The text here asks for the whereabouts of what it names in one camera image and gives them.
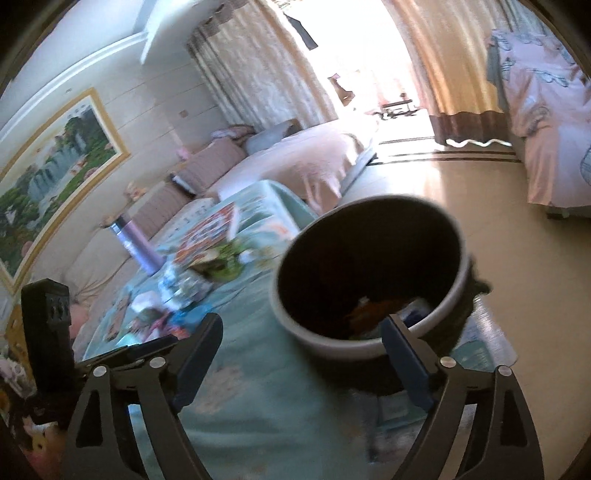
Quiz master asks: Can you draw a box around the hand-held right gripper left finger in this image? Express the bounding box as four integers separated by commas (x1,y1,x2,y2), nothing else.
62,313,223,480

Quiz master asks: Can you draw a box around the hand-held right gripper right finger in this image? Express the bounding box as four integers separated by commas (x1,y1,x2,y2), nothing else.
381,315,546,480

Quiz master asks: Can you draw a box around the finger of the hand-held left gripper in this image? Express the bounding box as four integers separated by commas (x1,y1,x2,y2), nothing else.
74,336,183,374

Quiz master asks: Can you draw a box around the green snack packet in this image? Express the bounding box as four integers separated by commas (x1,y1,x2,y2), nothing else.
196,240,260,282

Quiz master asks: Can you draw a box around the round black trash bin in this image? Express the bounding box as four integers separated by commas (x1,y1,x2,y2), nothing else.
270,195,490,398

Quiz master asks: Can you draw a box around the orange wrapper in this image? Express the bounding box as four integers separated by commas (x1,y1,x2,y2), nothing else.
344,295,413,334

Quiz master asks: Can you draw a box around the teal floral blanket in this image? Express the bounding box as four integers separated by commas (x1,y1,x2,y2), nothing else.
82,180,467,480

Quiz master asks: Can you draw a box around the purple bottle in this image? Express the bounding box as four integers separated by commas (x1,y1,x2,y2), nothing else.
110,219,165,276

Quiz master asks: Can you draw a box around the red children's book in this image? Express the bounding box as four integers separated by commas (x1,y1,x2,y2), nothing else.
177,205,242,265

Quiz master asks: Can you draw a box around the mauve striped cushion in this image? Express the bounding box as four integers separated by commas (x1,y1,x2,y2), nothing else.
175,137,246,195
133,181,191,228

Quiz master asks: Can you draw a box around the framed landscape painting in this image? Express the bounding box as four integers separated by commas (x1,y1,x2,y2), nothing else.
0,87,133,296

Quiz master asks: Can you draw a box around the pink covered sofa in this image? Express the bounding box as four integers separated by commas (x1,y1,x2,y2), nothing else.
203,121,376,210

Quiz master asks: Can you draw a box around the pink floral pillow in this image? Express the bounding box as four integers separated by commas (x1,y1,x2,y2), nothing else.
211,124,256,143

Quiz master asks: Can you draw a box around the grey pillow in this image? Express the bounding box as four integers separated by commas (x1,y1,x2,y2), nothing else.
244,119,302,156

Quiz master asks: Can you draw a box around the small dark wooden stand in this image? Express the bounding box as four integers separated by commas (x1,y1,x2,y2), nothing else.
380,93,420,120

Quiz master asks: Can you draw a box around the pink heart print quilt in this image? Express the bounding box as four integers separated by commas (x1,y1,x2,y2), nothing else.
485,28,591,210

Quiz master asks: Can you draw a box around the beige patterned curtain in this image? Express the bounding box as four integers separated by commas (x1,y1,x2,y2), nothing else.
383,0,514,149
187,0,343,129

